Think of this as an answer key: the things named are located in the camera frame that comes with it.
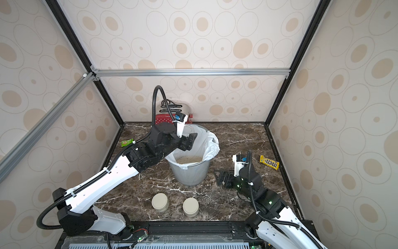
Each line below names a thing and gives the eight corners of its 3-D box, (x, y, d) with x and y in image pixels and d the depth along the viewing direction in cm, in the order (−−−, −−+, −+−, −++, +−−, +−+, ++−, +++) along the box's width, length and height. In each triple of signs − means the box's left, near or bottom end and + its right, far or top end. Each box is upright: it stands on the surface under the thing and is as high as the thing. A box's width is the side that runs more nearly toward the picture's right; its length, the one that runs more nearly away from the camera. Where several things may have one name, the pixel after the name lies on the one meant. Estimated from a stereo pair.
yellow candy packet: (257, 161, 101) (259, 159, 99) (260, 156, 103) (261, 154, 102) (276, 170, 97) (278, 168, 95) (278, 164, 99) (280, 162, 98)
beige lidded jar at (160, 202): (153, 212, 81) (149, 208, 75) (156, 197, 86) (153, 192, 80) (168, 212, 81) (165, 208, 75) (170, 197, 86) (167, 192, 80)
